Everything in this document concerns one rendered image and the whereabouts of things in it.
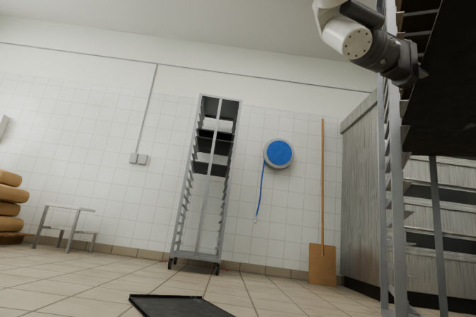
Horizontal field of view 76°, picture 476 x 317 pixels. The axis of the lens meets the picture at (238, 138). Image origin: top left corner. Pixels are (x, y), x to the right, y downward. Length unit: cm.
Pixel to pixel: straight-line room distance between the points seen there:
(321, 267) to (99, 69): 382
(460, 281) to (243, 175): 236
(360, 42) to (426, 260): 281
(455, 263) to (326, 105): 230
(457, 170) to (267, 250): 216
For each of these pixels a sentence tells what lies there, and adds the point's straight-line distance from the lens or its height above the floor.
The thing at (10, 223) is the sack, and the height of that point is 20.
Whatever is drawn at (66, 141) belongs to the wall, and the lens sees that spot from 448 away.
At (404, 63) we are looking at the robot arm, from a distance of 80.
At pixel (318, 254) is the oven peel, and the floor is 31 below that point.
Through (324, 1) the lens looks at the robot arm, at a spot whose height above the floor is 82.
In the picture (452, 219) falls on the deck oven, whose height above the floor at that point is 78.
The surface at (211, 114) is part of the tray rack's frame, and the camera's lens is 394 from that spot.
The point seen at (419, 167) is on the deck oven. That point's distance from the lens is 344.
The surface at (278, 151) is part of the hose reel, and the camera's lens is 387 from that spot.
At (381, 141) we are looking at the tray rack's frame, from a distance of 173.
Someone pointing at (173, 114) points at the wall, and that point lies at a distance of 419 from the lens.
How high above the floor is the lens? 36
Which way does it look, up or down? 18 degrees up
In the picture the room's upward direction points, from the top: 8 degrees clockwise
